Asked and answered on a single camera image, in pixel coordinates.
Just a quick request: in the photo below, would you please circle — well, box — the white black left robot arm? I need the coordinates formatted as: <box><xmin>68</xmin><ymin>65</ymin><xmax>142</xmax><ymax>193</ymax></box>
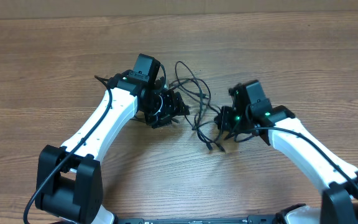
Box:
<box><xmin>23</xmin><ymin>54</ymin><xmax>190</xmax><ymax>224</ymax></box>

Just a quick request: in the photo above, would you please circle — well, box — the black cable bundle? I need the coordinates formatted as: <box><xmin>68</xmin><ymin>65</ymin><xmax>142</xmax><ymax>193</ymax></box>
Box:
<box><xmin>132</xmin><ymin>60</ymin><xmax>229</xmax><ymax>153</ymax></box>

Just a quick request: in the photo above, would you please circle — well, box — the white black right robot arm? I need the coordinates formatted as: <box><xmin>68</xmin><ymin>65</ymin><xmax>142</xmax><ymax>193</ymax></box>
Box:
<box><xmin>214</xmin><ymin>80</ymin><xmax>358</xmax><ymax>224</ymax></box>

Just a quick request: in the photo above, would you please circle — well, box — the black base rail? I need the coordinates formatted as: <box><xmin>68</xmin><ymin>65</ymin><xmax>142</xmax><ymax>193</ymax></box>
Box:
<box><xmin>113</xmin><ymin>215</ymin><xmax>285</xmax><ymax>224</ymax></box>

